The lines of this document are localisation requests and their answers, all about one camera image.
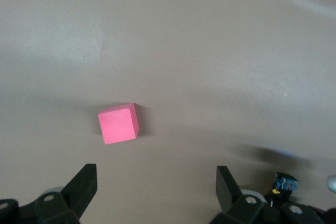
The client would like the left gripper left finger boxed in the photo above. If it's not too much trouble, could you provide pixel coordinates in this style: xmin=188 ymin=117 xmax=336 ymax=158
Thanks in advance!
xmin=0 ymin=164 xmax=98 ymax=224

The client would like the brown table mat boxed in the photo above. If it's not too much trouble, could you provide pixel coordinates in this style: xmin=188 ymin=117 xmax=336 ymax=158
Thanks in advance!
xmin=0 ymin=0 xmax=336 ymax=224

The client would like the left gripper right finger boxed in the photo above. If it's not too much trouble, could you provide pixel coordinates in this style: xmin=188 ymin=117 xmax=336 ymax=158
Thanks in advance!
xmin=209 ymin=166 xmax=325 ymax=224

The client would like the pink foam cube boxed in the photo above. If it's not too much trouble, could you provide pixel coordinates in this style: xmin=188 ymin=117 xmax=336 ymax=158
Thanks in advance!
xmin=98 ymin=102 xmax=140 ymax=145

